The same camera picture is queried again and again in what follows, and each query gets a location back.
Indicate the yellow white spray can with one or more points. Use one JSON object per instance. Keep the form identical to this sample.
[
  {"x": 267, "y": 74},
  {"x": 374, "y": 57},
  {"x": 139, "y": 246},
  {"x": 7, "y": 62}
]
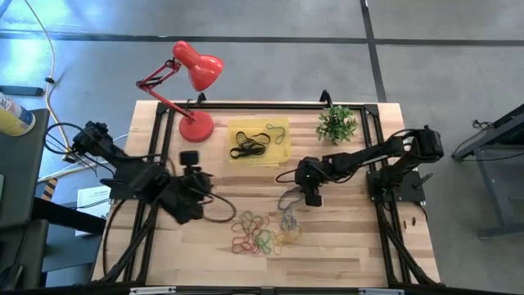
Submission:
[{"x": 16, "y": 119}]

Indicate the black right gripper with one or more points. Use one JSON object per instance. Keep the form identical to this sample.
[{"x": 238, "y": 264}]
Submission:
[{"x": 311, "y": 174}]

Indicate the silver metal bracket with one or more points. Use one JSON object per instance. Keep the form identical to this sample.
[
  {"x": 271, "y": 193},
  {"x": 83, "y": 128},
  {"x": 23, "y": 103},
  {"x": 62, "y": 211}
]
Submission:
[
  {"x": 380, "y": 291},
  {"x": 151, "y": 290}
]

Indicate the small green potted plant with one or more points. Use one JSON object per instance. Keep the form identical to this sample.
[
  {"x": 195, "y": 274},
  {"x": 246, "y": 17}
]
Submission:
[{"x": 336, "y": 123}]

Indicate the blue wide rubber band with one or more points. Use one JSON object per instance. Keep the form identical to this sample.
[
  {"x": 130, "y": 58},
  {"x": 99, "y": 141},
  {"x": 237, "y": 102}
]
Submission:
[{"x": 280, "y": 201}]

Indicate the green rubber band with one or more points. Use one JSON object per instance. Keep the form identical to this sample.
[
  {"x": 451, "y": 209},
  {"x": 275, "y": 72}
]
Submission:
[
  {"x": 264, "y": 241},
  {"x": 247, "y": 217}
]

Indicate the black flat bar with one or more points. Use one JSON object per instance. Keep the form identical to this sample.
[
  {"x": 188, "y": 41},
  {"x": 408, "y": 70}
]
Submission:
[{"x": 20, "y": 91}]

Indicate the red thin rubber band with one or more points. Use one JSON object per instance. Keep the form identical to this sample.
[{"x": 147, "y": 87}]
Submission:
[
  {"x": 235, "y": 227},
  {"x": 262, "y": 221},
  {"x": 241, "y": 248}
]

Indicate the white paper sheet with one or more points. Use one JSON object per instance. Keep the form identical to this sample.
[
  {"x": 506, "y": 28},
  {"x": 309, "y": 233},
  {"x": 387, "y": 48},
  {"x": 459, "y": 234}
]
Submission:
[{"x": 92, "y": 196}]

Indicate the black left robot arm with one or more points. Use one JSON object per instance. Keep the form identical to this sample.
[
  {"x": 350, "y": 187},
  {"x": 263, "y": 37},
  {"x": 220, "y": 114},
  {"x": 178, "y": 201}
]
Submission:
[{"x": 135, "y": 176}]

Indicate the dark grey office chair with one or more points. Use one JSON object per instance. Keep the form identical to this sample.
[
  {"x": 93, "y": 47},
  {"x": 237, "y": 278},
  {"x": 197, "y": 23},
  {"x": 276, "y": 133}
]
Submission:
[{"x": 20, "y": 172}]

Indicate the red desk lamp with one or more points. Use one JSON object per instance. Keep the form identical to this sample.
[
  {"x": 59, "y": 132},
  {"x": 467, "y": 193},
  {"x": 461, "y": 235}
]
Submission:
[{"x": 196, "y": 127}]

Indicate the black aluminium table frame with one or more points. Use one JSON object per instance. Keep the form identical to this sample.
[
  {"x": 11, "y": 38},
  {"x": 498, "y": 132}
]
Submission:
[{"x": 266, "y": 105}]

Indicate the yellow translucent plastic bin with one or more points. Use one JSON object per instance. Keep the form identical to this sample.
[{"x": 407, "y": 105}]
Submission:
[{"x": 237, "y": 127}]

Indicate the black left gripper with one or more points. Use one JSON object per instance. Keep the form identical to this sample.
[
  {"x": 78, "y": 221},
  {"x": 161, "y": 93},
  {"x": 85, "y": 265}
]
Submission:
[{"x": 184, "y": 196}]

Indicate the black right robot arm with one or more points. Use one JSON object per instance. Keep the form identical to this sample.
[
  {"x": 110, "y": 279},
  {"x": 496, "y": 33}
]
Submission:
[{"x": 368, "y": 155}]

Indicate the black wide rubber band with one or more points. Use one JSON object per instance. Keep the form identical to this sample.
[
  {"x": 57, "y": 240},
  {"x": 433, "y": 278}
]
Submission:
[
  {"x": 245, "y": 141},
  {"x": 247, "y": 152}
]

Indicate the grey metal table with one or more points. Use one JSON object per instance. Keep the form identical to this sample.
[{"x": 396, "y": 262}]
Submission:
[{"x": 511, "y": 129}]

